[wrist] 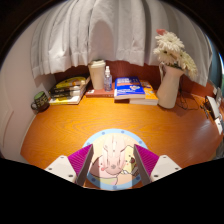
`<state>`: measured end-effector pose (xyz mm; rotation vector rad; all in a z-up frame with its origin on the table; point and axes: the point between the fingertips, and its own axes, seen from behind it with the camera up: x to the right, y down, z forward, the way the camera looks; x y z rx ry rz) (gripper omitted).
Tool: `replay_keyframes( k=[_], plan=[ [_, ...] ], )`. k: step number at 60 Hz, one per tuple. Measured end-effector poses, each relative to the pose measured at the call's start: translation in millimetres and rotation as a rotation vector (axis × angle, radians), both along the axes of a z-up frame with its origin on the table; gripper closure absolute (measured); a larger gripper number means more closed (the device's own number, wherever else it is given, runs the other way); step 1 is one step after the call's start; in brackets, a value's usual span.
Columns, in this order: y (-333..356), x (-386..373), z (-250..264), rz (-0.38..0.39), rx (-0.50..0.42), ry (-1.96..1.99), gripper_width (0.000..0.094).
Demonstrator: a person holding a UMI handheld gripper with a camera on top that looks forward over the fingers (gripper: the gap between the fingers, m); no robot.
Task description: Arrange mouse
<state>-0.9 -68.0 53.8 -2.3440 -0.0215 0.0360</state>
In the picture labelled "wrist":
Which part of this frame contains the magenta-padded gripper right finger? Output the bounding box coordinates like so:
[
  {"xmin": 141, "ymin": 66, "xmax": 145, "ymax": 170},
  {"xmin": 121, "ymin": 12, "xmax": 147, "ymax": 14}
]
[{"xmin": 133, "ymin": 143, "xmax": 183, "ymax": 186}]

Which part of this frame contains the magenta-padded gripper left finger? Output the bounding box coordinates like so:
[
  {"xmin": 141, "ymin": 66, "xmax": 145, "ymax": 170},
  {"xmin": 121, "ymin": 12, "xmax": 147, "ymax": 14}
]
[{"xmin": 44, "ymin": 143, "xmax": 94, "ymax": 187}]

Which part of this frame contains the pink computer mouse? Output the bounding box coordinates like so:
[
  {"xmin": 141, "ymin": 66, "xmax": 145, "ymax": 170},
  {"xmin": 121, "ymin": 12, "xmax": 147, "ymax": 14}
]
[{"xmin": 99, "ymin": 134, "xmax": 129, "ymax": 179}]

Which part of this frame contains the round cartoon-print mouse pad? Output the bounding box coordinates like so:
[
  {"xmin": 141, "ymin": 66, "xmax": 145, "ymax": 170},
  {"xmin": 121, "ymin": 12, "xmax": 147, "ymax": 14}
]
[{"xmin": 82, "ymin": 128, "xmax": 148, "ymax": 192}]

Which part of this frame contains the yellow and white book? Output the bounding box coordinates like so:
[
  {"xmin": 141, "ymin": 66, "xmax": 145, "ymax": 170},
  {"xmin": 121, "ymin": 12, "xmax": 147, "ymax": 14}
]
[{"xmin": 48, "ymin": 94, "xmax": 85, "ymax": 106}]

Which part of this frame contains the white paper sheet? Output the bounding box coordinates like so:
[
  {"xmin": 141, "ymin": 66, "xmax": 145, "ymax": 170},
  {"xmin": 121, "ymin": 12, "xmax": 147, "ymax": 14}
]
[{"xmin": 214, "ymin": 117, "xmax": 224, "ymax": 135}]

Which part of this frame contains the dark green mug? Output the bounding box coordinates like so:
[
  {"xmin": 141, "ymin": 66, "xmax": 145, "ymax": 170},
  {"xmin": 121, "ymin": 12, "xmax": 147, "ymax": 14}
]
[{"xmin": 30, "ymin": 90, "xmax": 51, "ymax": 113}]

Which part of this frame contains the yellow-cover book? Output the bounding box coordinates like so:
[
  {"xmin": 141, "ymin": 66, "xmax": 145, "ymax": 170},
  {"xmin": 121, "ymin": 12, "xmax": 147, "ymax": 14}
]
[{"xmin": 129, "ymin": 80, "xmax": 160, "ymax": 106}]

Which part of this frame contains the white laptop on stand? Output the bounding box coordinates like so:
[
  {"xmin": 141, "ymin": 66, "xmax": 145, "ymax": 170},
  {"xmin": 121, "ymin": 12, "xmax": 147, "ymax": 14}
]
[{"xmin": 203, "ymin": 95, "xmax": 223, "ymax": 121}]

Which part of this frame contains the white ceramic vase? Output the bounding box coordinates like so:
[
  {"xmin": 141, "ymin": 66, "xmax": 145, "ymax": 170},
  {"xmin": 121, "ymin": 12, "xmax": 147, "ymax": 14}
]
[{"xmin": 155, "ymin": 63, "xmax": 185, "ymax": 110}]

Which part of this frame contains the red-brown flat book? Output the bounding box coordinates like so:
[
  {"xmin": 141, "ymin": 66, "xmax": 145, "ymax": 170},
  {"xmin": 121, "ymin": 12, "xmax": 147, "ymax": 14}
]
[{"xmin": 85, "ymin": 87, "xmax": 116, "ymax": 99}]

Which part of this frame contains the yellow and black book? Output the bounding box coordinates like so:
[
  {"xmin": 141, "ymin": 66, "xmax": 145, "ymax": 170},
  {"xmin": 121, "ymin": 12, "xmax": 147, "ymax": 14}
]
[{"xmin": 54, "ymin": 76, "xmax": 91, "ymax": 90}]

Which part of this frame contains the clear spray bottle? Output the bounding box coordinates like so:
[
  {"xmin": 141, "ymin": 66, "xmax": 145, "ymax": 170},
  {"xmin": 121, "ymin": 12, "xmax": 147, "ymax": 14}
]
[{"xmin": 103, "ymin": 65, "xmax": 113, "ymax": 92}]

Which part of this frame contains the white lidded cup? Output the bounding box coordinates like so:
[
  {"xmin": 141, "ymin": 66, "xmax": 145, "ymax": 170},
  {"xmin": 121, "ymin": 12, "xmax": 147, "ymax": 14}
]
[{"xmin": 87, "ymin": 59, "xmax": 107, "ymax": 90}]

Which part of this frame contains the bunch of white flowers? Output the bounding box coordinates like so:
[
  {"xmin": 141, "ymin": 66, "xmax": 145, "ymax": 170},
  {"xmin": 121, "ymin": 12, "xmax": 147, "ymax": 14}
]
[{"xmin": 153, "ymin": 28, "xmax": 199, "ymax": 82}]

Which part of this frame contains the white curtain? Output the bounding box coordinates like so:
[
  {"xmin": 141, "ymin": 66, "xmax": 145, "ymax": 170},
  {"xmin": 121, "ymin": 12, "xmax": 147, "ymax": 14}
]
[{"xmin": 30, "ymin": 0, "xmax": 214, "ymax": 87}]

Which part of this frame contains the black cable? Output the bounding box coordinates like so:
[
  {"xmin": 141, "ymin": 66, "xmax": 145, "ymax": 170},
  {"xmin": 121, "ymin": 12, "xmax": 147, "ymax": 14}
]
[{"xmin": 175, "ymin": 84, "xmax": 208, "ymax": 111}]

